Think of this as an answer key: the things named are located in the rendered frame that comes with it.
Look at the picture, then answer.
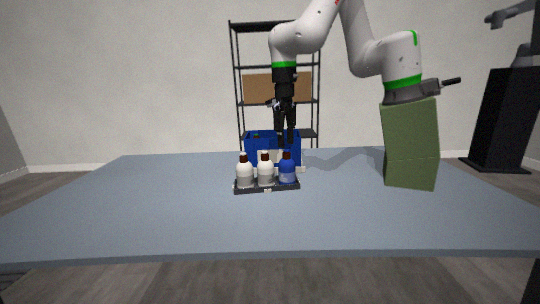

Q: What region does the white bottle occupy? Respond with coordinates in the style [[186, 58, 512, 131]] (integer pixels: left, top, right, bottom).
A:
[[257, 151, 275, 187], [236, 152, 254, 189]]

